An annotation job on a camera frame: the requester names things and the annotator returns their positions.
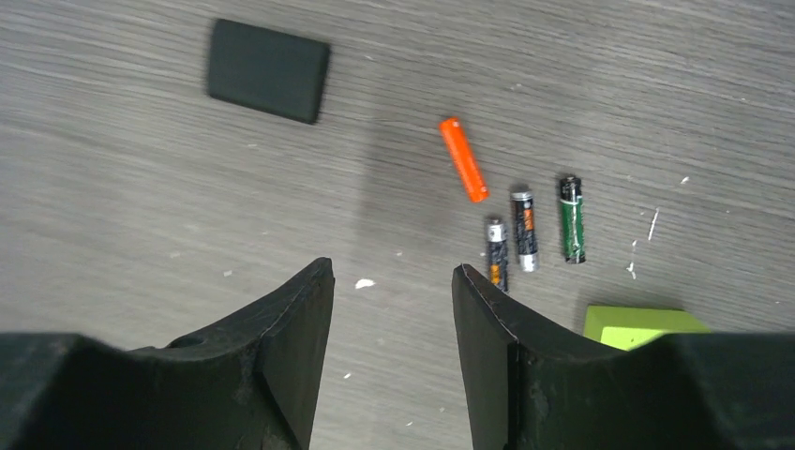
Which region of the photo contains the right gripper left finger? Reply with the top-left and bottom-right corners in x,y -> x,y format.
1,258 -> 335,449

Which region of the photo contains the black silver battery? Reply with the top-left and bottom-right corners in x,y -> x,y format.
510,185 -> 540,273

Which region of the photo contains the lime green block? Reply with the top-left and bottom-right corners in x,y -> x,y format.
582,306 -> 712,351

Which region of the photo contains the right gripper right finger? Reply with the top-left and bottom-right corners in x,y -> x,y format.
452,264 -> 794,449

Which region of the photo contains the green battery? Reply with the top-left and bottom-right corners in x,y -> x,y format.
559,176 -> 586,264

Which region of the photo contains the black battery cover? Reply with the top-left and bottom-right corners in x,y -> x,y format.
205,19 -> 331,125

